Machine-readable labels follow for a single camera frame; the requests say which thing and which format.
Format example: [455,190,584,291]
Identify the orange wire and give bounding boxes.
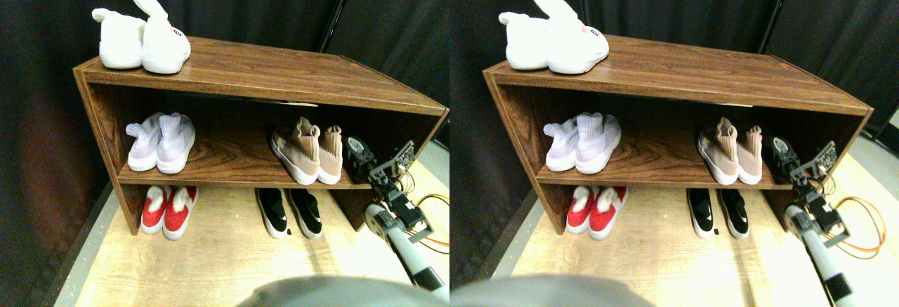
[414,194,450,255]
[832,197,887,260]

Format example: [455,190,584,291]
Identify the black shoe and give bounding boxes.
[687,188,718,239]
[718,189,751,240]
[255,188,289,239]
[288,189,324,240]

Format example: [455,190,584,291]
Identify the white shoe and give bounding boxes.
[92,8,147,70]
[532,0,610,74]
[499,12,552,70]
[131,0,192,74]

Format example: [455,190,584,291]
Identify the brown shoe rack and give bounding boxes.
[483,34,875,236]
[73,37,450,236]

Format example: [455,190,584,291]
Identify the lilac shoe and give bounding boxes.
[126,114,166,173]
[156,112,197,175]
[575,112,622,175]
[544,117,585,173]

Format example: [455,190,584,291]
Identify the beige shoe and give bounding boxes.
[737,126,764,185]
[272,117,322,185]
[697,117,742,185]
[317,125,344,185]

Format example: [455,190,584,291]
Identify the red shoe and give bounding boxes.
[566,186,598,235]
[140,185,172,235]
[163,185,199,241]
[589,186,629,241]

